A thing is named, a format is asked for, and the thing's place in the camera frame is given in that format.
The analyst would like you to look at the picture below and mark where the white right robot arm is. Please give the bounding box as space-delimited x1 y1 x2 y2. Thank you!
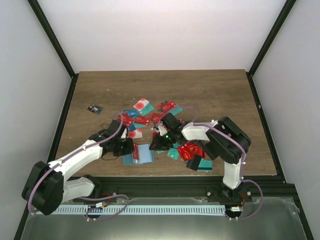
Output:
149 113 251 202

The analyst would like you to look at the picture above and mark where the teal card with stripe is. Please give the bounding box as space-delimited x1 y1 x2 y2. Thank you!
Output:
196 159 213 172

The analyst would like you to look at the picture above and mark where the light blue slotted rail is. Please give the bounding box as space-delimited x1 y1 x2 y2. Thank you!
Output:
53 204 226 216

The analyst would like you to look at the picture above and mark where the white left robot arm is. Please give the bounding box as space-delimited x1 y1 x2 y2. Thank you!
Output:
21 120 134 215

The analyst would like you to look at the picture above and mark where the small black card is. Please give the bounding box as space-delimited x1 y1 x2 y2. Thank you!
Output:
87 104 103 115

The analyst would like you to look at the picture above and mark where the black aluminium frame rail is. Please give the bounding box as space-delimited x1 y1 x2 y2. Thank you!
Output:
69 176 296 201

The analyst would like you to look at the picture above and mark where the red VIP card centre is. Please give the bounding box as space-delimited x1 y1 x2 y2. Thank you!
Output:
177 142 203 162

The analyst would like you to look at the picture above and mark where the white red circle card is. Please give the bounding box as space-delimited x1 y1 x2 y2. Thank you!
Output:
127 129 143 139

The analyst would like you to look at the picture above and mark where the blue leather card holder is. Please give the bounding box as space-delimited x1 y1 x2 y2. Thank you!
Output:
122 144 155 166

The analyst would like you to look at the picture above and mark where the red vip card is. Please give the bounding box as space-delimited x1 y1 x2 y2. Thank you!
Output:
177 142 203 162
156 100 177 113

